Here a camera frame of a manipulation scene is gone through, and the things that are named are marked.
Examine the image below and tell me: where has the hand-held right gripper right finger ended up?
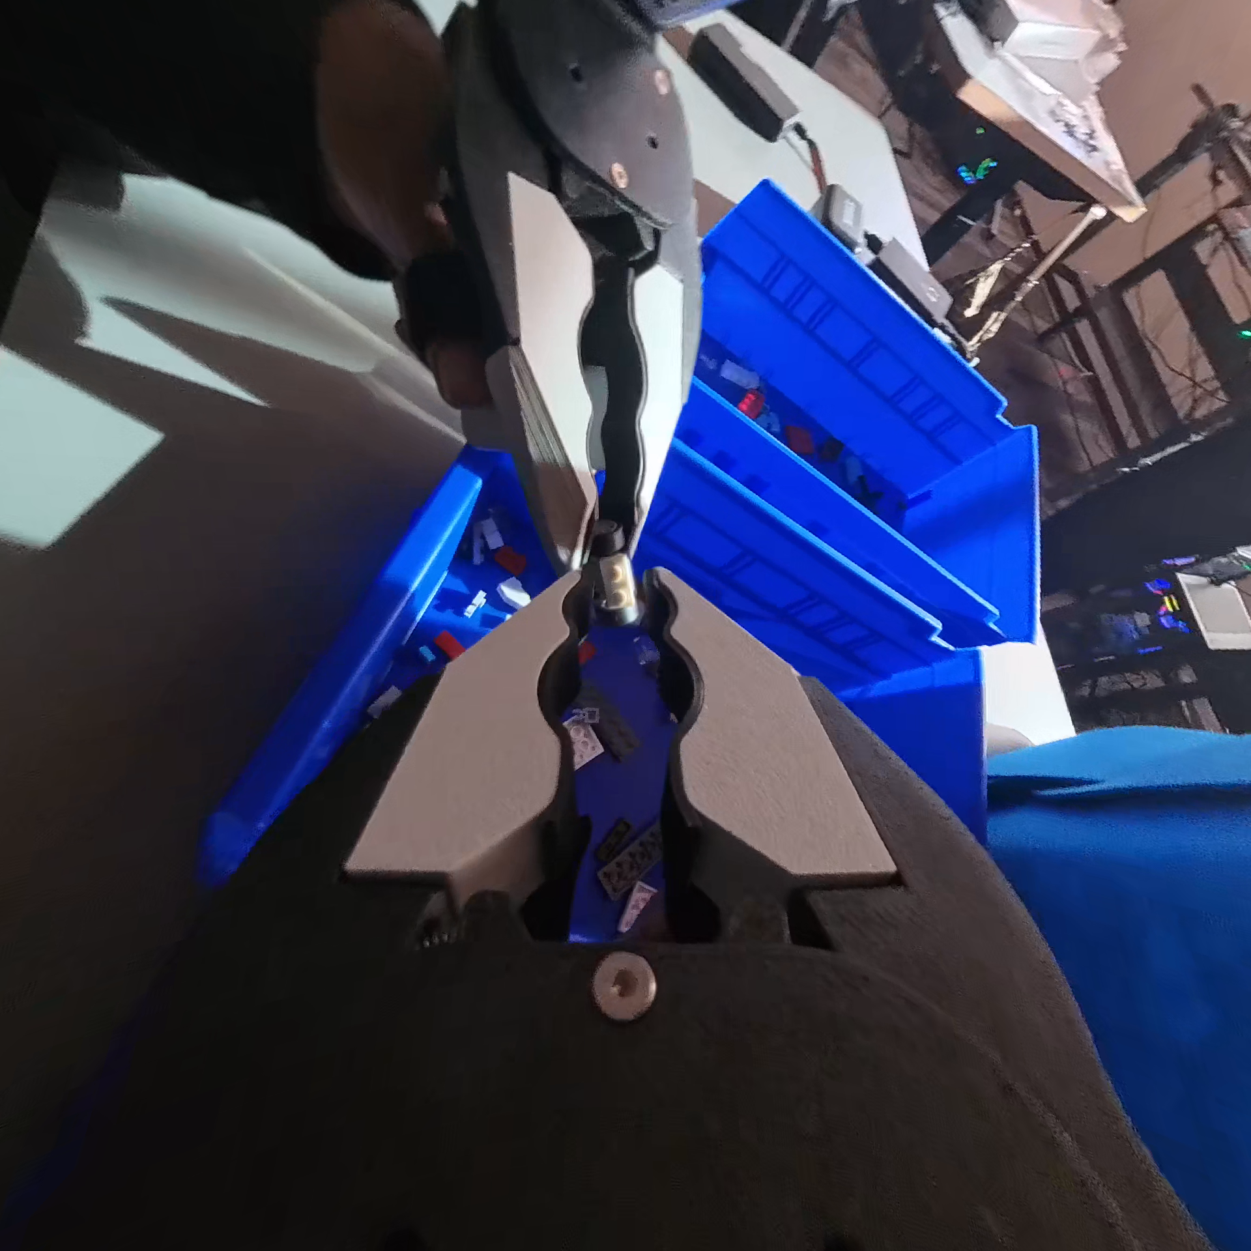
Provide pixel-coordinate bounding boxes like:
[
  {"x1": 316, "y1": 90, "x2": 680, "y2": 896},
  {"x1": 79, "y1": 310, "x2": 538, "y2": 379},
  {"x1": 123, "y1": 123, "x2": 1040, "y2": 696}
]
[{"x1": 648, "y1": 565, "x2": 901, "y2": 897}]

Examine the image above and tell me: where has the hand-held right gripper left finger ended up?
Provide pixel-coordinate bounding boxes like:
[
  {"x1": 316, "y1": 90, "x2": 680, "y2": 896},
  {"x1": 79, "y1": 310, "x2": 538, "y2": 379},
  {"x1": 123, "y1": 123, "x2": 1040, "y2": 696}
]
[{"x1": 343, "y1": 570, "x2": 590, "y2": 903}]

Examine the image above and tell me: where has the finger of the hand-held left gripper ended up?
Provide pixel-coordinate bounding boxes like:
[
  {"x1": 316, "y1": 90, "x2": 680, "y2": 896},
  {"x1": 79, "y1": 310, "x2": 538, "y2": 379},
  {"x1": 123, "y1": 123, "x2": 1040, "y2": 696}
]
[
  {"x1": 584, "y1": 263, "x2": 708, "y2": 553},
  {"x1": 481, "y1": 169, "x2": 605, "y2": 580}
]

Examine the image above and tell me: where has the small grey black brick assembly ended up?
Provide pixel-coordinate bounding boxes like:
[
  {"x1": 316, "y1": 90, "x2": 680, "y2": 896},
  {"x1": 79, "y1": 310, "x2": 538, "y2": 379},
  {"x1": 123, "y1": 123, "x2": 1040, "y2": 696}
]
[{"x1": 584, "y1": 522, "x2": 648, "y2": 629}]

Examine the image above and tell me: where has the person's left forearm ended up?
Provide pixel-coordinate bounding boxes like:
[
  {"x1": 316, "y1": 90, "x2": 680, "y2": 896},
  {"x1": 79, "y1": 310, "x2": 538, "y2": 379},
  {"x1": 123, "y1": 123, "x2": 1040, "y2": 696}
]
[{"x1": 0, "y1": 0, "x2": 392, "y2": 324}]

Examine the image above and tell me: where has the grey desk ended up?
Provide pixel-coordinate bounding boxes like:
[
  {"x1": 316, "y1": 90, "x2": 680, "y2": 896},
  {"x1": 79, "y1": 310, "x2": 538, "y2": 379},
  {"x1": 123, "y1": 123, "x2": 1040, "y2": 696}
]
[{"x1": 0, "y1": 0, "x2": 1077, "y2": 1251}]

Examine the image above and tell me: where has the person's left hand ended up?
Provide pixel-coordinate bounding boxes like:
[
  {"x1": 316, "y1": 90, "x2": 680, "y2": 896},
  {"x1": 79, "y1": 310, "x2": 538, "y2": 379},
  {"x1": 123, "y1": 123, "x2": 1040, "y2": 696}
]
[{"x1": 315, "y1": 0, "x2": 492, "y2": 415}]

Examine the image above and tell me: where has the heap of small toy bricks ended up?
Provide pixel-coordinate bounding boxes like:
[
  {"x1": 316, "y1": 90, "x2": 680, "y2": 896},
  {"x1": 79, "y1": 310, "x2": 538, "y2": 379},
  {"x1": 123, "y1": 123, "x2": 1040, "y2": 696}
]
[{"x1": 718, "y1": 357, "x2": 906, "y2": 514}]

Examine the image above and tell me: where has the large blue plastic bin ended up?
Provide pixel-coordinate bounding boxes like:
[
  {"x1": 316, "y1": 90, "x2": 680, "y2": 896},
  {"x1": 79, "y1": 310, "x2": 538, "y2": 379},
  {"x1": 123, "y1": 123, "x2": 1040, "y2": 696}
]
[{"x1": 200, "y1": 444, "x2": 989, "y2": 945}]

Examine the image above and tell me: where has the black flat box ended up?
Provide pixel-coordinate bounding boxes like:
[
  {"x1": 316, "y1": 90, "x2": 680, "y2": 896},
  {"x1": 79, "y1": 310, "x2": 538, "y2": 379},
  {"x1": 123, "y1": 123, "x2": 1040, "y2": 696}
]
[{"x1": 687, "y1": 21, "x2": 805, "y2": 145}]

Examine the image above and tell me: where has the pile of loose toy bricks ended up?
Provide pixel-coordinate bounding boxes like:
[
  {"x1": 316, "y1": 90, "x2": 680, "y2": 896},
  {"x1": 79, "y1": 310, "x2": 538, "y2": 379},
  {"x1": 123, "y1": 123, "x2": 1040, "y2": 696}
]
[{"x1": 367, "y1": 508, "x2": 686, "y2": 940}]

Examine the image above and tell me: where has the grey cube device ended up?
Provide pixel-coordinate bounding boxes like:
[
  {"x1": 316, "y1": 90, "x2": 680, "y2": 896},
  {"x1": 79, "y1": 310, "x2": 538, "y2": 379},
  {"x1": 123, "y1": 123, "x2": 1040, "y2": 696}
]
[{"x1": 814, "y1": 184, "x2": 869, "y2": 251}]

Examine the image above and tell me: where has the black adapter box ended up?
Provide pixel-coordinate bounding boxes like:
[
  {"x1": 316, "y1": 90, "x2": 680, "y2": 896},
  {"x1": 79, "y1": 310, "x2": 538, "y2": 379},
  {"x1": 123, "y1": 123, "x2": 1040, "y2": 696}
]
[{"x1": 866, "y1": 234, "x2": 955, "y2": 324}]

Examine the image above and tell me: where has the blue fabric chair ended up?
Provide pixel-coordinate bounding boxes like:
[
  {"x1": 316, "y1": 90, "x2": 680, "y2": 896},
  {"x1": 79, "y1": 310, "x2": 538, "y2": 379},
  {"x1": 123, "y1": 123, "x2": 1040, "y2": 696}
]
[{"x1": 985, "y1": 729, "x2": 1251, "y2": 1251}]

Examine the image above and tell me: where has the wooden table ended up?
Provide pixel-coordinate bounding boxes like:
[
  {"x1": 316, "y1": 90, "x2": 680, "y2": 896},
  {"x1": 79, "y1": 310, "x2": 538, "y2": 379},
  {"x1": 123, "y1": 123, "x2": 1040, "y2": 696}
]
[{"x1": 933, "y1": 0, "x2": 1150, "y2": 225}]

